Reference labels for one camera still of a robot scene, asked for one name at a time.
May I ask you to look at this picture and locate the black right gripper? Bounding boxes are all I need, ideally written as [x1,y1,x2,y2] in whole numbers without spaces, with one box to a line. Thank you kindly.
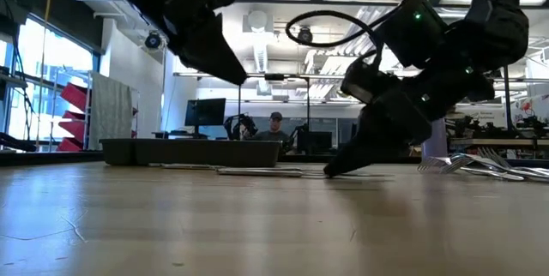
[323,68,497,179]

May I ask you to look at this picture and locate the grey cutlery tray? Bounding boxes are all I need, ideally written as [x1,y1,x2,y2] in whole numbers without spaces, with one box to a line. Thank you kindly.
[99,137,283,168]

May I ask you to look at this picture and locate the periwinkle spray bottle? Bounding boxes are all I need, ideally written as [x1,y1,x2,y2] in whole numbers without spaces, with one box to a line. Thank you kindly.
[422,117,449,160]

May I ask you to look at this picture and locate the black computer monitor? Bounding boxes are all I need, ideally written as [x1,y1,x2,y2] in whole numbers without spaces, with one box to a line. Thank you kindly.
[184,97,227,139]

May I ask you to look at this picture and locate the black equipment box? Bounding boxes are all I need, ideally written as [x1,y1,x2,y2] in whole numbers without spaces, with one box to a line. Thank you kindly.
[296,130,334,155]

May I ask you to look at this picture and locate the wooden workbench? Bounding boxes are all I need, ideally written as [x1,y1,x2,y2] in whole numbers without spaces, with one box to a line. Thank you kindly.
[448,137,549,148]

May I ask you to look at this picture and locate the person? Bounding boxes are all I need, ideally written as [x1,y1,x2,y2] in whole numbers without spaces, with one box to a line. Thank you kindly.
[251,111,297,143]

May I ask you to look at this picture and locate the grey hanging cloth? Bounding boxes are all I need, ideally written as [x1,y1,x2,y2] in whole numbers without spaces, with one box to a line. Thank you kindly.
[87,71,135,152]

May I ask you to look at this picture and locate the red storage bin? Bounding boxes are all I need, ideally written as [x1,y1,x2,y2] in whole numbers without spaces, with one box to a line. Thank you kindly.
[56,136,86,153]
[57,119,88,141]
[59,81,93,113]

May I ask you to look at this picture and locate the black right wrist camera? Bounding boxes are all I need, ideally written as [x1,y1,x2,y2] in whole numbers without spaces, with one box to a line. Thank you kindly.
[341,58,402,105]

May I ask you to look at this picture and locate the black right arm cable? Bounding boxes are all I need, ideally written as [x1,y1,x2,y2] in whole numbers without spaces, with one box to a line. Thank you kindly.
[285,0,477,50]

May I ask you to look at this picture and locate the black metal station frame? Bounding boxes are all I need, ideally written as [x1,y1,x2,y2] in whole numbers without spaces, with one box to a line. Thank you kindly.
[502,65,512,140]

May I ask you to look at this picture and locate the metal wire shelf rack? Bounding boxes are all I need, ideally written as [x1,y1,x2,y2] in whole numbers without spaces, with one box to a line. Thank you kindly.
[36,68,141,153]

